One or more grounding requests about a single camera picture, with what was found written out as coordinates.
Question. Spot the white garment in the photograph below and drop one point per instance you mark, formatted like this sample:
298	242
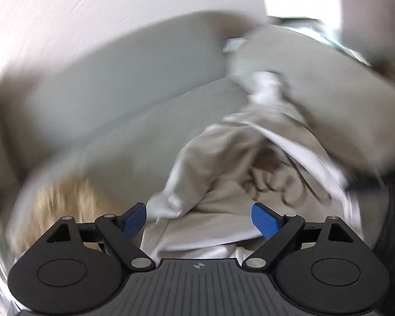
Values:
266	87

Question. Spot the beige printed sweatshirt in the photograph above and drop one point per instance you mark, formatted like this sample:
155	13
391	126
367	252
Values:
214	174

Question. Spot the beige cushion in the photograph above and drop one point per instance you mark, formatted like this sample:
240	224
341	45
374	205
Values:
332	98

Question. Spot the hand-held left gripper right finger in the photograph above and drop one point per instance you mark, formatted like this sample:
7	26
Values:
265	221

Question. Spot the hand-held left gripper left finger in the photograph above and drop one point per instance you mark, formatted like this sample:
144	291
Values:
135	221

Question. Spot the grey sofa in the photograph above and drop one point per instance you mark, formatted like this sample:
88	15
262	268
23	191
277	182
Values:
118	89

